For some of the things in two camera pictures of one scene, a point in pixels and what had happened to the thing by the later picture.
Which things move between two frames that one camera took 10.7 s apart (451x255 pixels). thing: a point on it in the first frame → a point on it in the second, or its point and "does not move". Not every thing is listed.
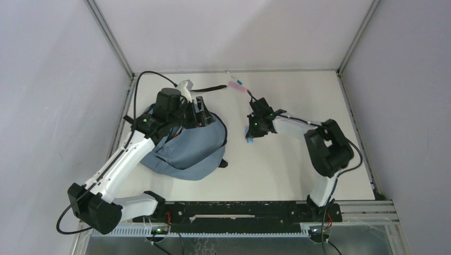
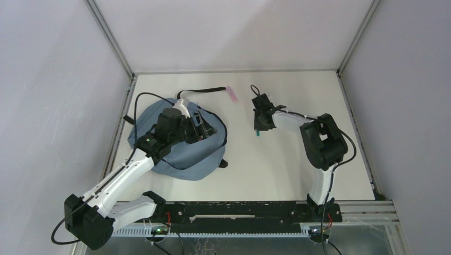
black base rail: [241, 218] does not move
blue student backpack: [191, 154] does not move
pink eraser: [238, 86] → [232, 94]
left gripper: [202, 118] → [203, 130]
